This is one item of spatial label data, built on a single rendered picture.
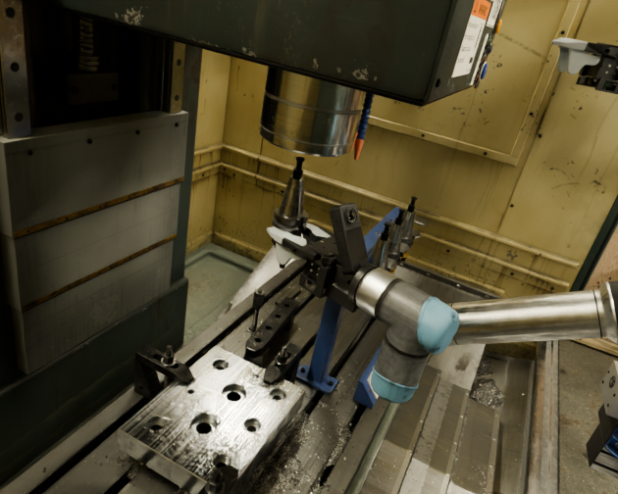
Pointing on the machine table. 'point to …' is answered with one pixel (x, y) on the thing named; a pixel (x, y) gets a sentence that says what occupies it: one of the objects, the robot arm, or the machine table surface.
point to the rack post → (311, 375)
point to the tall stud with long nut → (257, 308)
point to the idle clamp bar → (257, 353)
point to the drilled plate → (208, 387)
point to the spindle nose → (309, 114)
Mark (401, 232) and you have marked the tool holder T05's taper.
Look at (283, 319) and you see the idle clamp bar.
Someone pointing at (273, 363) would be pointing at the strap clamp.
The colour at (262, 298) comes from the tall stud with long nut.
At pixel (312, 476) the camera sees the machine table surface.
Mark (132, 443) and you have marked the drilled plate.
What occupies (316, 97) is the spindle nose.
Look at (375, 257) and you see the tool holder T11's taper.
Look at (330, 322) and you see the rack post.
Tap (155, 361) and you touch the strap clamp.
